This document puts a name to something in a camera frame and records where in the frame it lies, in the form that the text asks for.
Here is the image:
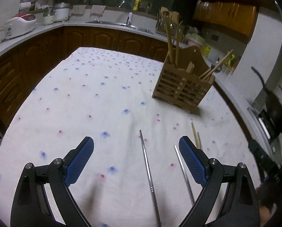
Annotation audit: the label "steel chopstick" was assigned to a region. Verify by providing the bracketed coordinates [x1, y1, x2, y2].
[139, 130, 161, 227]
[174, 145, 195, 205]

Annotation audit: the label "bamboo chopstick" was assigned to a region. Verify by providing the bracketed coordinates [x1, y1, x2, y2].
[175, 19, 181, 68]
[191, 122, 200, 149]
[199, 58, 225, 82]
[165, 16, 174, 64]
[199, 50, 233, 82]

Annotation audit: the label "brown lower kitchen cabinets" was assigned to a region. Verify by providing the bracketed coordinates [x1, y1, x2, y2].
[0, 26, 168, 132]

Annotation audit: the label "brown kitchen cabinets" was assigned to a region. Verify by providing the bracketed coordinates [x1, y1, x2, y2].
[194, 0, 276, 44]
[0, 26, 168, 132]

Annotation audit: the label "brown upper kitchen cabinets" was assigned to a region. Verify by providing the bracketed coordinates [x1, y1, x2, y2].
[194, 0, 276, 44]

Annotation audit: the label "steel kitchen sink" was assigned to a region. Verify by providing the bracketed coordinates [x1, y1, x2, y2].
[86, 20, 154, 35]

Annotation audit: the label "person's right hand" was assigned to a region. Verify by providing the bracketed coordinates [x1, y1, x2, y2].
[256, 183, 274, 226]

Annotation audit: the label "black wok pan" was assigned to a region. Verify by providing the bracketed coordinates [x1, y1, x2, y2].
[251, 66, 282, 133]

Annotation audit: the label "condiment bottles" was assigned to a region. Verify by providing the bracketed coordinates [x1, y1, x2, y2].
[227, 54, 241, 71]

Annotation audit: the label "wooden slatted utensil holder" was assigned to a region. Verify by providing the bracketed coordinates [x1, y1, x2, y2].
[152, 46, 215, 113]

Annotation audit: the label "white floral tablecloth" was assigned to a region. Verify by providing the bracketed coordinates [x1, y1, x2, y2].
[0, 48, 260, 226]

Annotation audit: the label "yellow cup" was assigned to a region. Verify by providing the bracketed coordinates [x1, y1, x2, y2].
[201, 46, 212, 58]

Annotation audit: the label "pink green lidded container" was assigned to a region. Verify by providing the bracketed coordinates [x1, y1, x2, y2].
[186, 33, 206, 47]

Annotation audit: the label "red white rice cooker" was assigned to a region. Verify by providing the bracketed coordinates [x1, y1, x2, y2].
[4, 13, 36, 39]

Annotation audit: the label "countertop dish rack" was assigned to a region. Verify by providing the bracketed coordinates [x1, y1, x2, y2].
[155, 7, 179, 38]

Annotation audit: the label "small white canister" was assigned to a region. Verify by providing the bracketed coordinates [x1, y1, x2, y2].
[42, 9, 55, 25]

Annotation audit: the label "white rice cooker pot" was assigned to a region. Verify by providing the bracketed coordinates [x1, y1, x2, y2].
[53, 3, 70, 22]

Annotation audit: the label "grey hanging cloth left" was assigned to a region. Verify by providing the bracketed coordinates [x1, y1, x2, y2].
[71, 5, 86, 16]

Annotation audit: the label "grey hanging cloth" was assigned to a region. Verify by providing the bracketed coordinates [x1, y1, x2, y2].
[71, 5, 86, 16]
[90, 5, 106, 17]

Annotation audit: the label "grey hanging cloth right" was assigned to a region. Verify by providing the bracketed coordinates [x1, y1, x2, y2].
[90, 5, 106, 17]

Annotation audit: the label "yellow detergent bottle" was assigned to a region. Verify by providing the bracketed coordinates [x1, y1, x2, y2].
[133, 0, 141, 11]

